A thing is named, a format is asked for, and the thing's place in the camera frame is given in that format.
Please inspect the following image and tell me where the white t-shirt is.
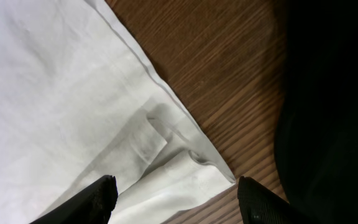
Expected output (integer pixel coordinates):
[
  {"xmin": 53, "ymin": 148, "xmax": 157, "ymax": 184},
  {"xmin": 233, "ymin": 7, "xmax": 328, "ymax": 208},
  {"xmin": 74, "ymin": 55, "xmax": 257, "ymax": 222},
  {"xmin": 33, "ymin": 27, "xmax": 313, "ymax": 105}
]
[{"xmin": 0, "ymin": 0, "xmax": 236, "ymax": 223}]

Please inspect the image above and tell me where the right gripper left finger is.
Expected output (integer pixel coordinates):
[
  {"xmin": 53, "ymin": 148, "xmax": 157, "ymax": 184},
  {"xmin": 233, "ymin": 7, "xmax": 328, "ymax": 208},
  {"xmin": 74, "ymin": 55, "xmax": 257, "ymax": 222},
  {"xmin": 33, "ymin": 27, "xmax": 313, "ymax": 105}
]
[{"xmin": 31, "ymin": 175, "xmax": 118, "ymax": 224}]

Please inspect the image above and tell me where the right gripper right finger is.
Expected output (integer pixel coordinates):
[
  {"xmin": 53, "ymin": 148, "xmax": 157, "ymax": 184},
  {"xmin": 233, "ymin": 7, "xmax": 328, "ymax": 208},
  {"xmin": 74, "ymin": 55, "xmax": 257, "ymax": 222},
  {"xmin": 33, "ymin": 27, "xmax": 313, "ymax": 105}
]
[{"xmin": 237, "ymin": 176, "xmax": 316, "ymax": 224}]

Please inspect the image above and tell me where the black garment on right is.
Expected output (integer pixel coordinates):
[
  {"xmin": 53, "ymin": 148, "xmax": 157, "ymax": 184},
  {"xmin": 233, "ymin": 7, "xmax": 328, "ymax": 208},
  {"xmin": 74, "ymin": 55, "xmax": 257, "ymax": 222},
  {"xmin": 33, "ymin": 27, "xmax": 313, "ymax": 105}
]
[{"xmin": 274, "ymin": 0, "xmax": 358, "ymax": 223}]

